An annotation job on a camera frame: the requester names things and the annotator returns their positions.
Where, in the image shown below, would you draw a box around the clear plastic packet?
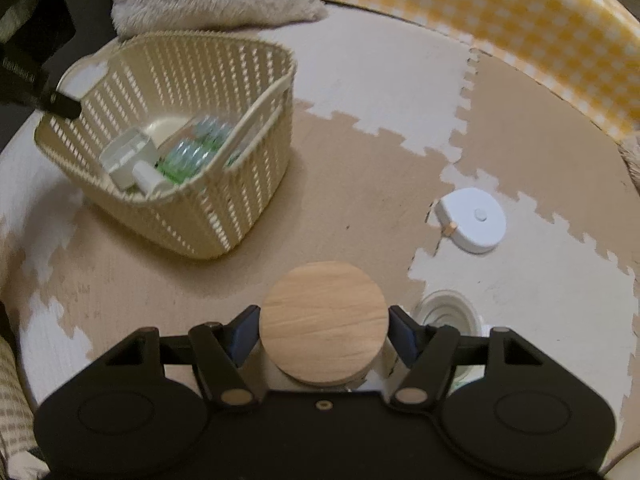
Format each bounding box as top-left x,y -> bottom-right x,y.
155,114 -> 242,187

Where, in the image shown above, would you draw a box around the printed cushion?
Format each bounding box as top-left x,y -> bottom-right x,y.
0,305 -> 47,480

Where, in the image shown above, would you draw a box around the white plastic device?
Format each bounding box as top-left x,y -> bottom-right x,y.
99,127 -> 175,196

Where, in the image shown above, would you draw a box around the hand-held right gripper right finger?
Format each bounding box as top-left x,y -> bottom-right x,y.
388,305 -> 548,413

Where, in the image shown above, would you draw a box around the yellow checked bed sheet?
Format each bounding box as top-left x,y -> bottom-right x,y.
316,0 -> 640,144

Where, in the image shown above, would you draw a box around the white tape measure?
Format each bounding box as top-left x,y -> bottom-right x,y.
436,187 -> 507,255

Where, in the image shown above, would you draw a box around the jar with wooden lid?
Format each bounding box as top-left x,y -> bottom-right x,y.
259,260 -> 391,388

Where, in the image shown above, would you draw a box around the cream plastic basket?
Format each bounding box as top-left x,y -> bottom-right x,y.
34,30 -> 297,260

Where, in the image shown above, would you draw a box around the foam puzzle floor mats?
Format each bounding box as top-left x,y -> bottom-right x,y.
0,0 -> 640,461

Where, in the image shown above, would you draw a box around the white round plastic cap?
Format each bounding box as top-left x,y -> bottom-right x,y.
417,288 -> 485,378

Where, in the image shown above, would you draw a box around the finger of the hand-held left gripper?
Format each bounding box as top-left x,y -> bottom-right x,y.
42,90 -> 83,121

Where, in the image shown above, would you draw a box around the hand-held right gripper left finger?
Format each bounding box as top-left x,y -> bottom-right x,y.
102,305 -> 262,412

